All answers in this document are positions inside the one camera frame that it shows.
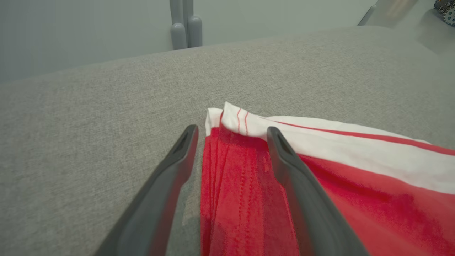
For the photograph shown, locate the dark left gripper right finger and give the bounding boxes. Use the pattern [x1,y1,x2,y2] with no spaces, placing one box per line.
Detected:
[267,126,370,256]

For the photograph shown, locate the grey slanted frame post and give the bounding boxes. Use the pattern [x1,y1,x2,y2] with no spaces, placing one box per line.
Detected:
[357,0,420,27]

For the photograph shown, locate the dark blue toothed object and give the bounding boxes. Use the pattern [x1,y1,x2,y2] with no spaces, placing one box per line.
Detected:
[434,0,455,26]

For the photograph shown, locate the red shorts with white stripes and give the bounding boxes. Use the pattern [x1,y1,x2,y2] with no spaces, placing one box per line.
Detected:
[200,102,455,256]

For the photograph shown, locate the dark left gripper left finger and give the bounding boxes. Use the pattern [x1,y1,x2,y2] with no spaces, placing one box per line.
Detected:
[93,124,199,256]

